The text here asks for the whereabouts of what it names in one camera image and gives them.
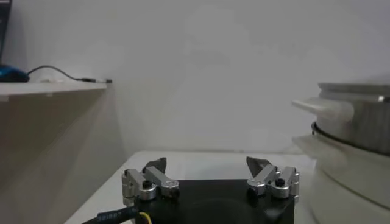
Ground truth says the white side desk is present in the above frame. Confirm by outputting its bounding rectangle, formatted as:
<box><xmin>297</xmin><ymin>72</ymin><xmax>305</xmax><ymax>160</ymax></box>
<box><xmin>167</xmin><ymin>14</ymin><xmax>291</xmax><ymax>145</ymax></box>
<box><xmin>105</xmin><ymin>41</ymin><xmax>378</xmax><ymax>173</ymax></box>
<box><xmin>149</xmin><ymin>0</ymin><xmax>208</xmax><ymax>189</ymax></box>
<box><xmin>0</xmin><ymin>80</ymin><xmax>127</xmax><ymax>224</ymax></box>

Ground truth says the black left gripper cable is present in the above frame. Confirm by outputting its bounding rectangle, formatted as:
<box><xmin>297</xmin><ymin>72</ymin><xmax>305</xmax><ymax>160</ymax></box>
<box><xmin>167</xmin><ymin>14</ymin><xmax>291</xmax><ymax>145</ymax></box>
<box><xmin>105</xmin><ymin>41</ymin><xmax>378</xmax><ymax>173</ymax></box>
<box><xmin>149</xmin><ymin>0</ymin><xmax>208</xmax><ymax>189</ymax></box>
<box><xmin>82</xmin><ymin>206</ymin><xmax>153</xmax><ymax>224</ymax></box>

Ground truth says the blue computer mouse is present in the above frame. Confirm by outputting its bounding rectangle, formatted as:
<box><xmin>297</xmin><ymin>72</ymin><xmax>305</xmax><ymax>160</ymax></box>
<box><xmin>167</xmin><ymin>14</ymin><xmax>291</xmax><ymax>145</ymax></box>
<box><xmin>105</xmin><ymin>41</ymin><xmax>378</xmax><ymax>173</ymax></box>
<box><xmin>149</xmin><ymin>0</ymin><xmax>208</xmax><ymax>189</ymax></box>
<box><xmin>0</xmin><ymin>63</ymin><xmax>30</xmax><ymax>83</ymax></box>

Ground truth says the perforated steel steamer basket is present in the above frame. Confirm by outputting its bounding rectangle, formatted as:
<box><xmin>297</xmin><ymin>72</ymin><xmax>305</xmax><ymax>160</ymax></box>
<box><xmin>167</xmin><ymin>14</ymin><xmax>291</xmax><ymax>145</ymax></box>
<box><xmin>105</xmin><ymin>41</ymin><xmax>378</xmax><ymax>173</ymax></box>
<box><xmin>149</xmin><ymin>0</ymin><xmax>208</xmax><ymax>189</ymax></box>
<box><xmin>291</xmin><ymin>93</ymin><xmax>390</xmax><ymax>158</ymax></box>

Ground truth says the black monitor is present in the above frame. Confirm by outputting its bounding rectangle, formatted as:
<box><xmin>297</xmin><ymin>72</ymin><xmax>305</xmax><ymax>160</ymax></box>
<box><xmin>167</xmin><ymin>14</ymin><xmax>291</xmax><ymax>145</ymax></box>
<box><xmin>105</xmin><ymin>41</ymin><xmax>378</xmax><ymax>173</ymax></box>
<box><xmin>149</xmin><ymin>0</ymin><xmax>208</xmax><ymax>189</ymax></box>
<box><xmin>0</xmin><ymin>0</ymin><xmax>12</xmax><ymax>63</ymax></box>

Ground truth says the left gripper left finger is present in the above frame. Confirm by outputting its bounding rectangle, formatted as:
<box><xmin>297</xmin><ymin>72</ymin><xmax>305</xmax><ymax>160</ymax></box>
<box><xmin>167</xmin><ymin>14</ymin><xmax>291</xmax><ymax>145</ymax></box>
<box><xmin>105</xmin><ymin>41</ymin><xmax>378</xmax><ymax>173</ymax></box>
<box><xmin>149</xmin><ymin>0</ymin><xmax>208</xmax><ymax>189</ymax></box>
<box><xmin>121</xmin><ymin>157</ymin><xmax>180</xmax><ymax>208</ymax></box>

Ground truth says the white electric cooker base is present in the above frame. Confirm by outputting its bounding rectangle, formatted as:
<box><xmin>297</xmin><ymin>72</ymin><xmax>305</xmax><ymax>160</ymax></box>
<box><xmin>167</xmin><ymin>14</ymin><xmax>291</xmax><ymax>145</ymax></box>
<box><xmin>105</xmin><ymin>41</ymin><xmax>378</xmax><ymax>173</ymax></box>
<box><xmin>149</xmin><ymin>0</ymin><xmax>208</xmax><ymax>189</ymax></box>
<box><xmin>291</xmin><ymin>123</ymin><xmax>390</xmax><ymax>224</ymax></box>

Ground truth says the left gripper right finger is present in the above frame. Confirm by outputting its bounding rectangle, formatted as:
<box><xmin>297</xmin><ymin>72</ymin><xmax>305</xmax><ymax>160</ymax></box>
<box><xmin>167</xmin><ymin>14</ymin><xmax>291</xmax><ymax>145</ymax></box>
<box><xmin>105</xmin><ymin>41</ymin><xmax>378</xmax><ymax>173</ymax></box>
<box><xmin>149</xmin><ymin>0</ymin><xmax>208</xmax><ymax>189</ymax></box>
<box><xmin>246</xmin><ymin>156</ymin><xmax>300</xmax><ymax>203</ymax></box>

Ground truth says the black cable with adapter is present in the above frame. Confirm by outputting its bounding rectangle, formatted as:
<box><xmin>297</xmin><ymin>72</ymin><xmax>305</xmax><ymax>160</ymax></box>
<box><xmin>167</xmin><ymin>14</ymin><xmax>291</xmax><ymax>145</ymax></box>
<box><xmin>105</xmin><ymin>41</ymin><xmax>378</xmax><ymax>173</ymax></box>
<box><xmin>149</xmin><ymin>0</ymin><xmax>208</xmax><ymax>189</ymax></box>
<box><xmin>27</xmin><ymin>65</ymin><xmax>113</xmax><ymax>84</ymax></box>

